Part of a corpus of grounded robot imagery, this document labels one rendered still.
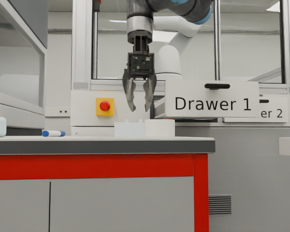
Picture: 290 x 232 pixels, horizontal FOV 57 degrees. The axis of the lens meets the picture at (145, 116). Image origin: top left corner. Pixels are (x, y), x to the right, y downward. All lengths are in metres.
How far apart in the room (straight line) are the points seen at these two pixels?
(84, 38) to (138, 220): 0.83
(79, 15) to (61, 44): 3.58
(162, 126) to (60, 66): 4.15
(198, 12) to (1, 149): 0.62
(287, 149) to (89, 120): 0.74
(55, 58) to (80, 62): 3.60
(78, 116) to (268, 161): 0.83
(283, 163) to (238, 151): 0.21
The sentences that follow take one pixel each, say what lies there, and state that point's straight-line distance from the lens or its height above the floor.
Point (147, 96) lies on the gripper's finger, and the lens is 0.76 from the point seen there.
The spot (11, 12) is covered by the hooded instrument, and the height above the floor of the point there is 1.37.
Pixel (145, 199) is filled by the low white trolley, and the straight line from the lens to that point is 0.53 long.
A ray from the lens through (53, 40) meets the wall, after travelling 4.84.
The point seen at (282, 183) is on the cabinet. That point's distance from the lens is 1.34.
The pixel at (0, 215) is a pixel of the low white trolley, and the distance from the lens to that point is 0.57.
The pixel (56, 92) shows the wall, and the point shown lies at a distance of 4.62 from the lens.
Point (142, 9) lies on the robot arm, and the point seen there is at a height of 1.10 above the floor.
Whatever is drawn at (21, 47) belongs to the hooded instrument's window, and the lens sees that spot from 1.73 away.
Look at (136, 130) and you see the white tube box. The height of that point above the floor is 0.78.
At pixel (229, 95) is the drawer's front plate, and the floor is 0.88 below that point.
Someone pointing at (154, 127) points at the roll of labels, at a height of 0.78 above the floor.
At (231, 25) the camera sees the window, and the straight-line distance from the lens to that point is 1.33.
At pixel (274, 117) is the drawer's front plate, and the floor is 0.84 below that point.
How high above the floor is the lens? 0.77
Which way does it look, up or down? 4 degrees up
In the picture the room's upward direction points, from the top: straight up
